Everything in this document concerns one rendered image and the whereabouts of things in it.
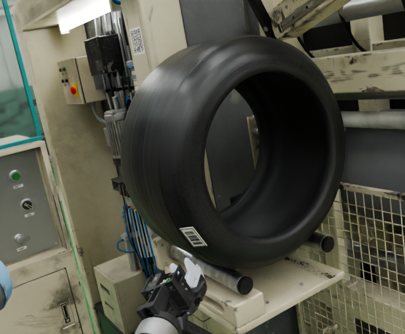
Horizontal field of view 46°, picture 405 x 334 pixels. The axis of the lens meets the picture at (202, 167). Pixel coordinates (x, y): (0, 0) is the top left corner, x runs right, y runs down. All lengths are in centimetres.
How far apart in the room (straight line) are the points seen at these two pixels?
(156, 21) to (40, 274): 87
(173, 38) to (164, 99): 40
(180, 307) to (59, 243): 87
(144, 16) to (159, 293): 81
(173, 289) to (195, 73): 46
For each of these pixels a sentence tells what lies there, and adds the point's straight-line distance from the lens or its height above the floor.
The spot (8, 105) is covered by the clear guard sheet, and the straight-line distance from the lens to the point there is 159.
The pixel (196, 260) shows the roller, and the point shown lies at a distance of 131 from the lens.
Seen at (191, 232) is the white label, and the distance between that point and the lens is 106.
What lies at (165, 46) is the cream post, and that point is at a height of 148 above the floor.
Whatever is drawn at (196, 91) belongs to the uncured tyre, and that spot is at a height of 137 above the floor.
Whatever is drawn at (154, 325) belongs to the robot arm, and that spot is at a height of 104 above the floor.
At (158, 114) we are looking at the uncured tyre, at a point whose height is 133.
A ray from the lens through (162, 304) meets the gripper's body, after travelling 86.
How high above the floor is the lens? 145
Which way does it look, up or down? 13 degrees down
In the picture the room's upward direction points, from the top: 10 degrees counter-clockwise
